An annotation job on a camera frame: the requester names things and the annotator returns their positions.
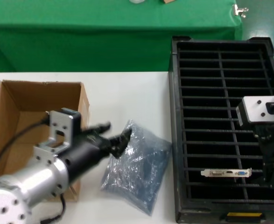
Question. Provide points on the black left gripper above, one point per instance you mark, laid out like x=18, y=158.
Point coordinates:
x=87, y=151

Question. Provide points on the translucent grey antistatic bag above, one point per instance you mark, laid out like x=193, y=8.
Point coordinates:
x=139, y=175

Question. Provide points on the black graphics card silver bracket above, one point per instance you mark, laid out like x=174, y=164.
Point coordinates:
x=220, y=173

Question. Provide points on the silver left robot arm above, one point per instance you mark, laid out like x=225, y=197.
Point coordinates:
x=34, y=186

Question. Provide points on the black slotted plastic container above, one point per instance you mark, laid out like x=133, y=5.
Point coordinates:
x=175, y=116

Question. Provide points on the large open brown cardboard box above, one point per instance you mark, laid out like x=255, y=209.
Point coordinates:
x=22, y=98

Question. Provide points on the small flat open cardboard box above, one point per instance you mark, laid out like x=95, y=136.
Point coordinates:
x=168, y=1

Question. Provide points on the green tablecloth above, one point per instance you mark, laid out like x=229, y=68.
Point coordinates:
x=104, y=35

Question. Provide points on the silver metal table clamp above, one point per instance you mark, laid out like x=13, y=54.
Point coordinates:
x=237, y=10

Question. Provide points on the right silver wrist bracket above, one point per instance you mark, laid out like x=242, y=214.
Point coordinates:
x=253, y=109

